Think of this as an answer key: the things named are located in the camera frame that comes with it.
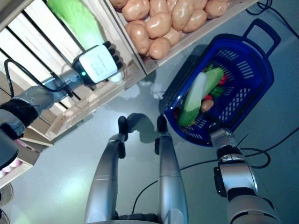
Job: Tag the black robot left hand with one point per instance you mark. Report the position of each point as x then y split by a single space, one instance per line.
98 61

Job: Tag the napa cabbage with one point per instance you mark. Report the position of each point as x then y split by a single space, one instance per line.
213 79
77 25
194 98

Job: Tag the blue plastic shopping basket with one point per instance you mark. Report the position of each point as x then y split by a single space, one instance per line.
245 46

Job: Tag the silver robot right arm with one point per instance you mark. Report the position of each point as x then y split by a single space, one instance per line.
233 175

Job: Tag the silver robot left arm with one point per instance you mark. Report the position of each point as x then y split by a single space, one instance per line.
35 95

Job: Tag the woven wicker basket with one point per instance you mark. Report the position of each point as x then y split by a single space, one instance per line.
5 193

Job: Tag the tan potato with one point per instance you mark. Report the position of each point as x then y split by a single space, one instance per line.
158 25
139 38
136 9
217 8
181 14
206 105
195 20
172 37
159 48

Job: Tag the wooden slatted cabbage crate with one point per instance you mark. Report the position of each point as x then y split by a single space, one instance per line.
35 39

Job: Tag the wooden potato crate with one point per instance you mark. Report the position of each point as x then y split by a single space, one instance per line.
205 29

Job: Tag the green bell pepper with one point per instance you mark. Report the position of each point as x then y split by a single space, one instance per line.
216 91

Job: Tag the red bell pepper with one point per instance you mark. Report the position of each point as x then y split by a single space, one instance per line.
223 80

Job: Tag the wooden onion crate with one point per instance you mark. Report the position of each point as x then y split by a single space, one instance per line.
23 166

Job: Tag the dark robot waist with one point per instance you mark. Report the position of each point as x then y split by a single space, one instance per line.
135 218

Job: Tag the wooden display shelf frame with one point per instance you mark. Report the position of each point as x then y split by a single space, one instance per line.
35 136

